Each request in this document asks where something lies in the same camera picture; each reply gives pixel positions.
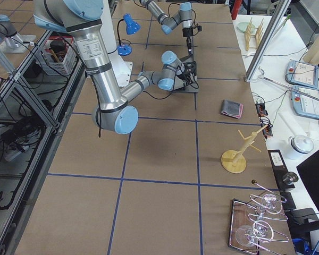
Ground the wine glass rack tray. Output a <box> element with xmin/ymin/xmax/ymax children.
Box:
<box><xmin>228</xmin><ymin>180</ymin><xmax>289</xmax><ymax>254</ymax></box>

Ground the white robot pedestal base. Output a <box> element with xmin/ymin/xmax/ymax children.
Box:
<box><xmin>108</xmin><ymin>50</ymin><xmax>133</xmax><ymax>87</ymax></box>

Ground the white enamel pot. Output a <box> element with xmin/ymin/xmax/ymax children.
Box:
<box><xmin>284</xmin><ymin>135</ymin><xmax>314</xmax><ymax>159</ymax></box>

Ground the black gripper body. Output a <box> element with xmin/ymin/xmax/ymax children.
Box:
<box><xmin>179</xmin><ymin>61</ymin><xmax>196</xmax><ymax>81</ymax></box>
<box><xmin>182</xmin><ymin>25</ymin><xmax>202</xmax><ymax>39</ymax></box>

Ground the wooden dish rack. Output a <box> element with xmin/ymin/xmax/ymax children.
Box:
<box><xmin>244</xmin><ymin>19</ymin><xmax>264</xmax><ymax>51</ymax></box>

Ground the blue desk lamp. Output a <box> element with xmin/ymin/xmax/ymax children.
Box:
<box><xmin>117</xmin><ymin>13</ymin><xmax>141</xmax><ymax>56</ymax></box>

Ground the aluminium frame post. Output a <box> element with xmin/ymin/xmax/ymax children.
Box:
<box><xmin>245</xmin><ymin>0</ymin><xmax>291</xmax><ymax>82</ymax></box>

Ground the blue teach pendant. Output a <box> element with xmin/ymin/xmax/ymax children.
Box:
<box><xmin>285</xmin><ymin>60</ymin><xmax>319</xmax><ymax>88</ymax></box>
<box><xmin>291</xmin><ymin>86</ymin><xmax>319</xmax><ymax>120</ymax></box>

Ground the folded grey cloth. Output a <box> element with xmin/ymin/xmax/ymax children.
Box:
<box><xmin>221</xmin><ymin>99</ymin><xmax>244</xmax><ymax>119</ymax></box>

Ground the white plastic basket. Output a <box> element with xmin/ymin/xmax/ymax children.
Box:
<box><xmin>39</xmin><ymin>37</ymin><xmax>75</xmax><ymax>75</ymax></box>

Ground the upper blue teach pendant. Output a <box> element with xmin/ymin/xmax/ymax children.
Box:
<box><xmin>285</xmin><ymin>60</ymin><xmax>319</xmax><ymax>88</ymax></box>

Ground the light green plate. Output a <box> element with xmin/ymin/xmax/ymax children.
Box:
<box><xmin>236</xmin><ymin>22</ymin><xmax>256</xmax><ymax>33</ymax></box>

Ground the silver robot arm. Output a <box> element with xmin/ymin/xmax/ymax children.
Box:
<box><xmin>33</xmin><ymin>1</ymin><xmax>196</xmax><ymax>134</ymax></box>
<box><xmin>139</xmin><ymin>1</ymin><xmax>202</xmax><ymax>56</ymax></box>

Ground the grey laptop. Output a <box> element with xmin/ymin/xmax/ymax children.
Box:
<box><xmin>173</xmin><ymin>55</ymin><xmax>199</xmax><ymax>93</ymax></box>

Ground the lower blue teach pendant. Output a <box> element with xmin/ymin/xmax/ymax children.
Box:
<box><xmin>291</xmin><ymin>86</ymin><xmax>319</xmax><ymax>120</ymax></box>

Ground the wooden mug tree stand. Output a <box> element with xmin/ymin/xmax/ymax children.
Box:
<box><xmin>221</xmin><ymin>125</ymin><xmax>267</xmax><ymax>174</ymax></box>

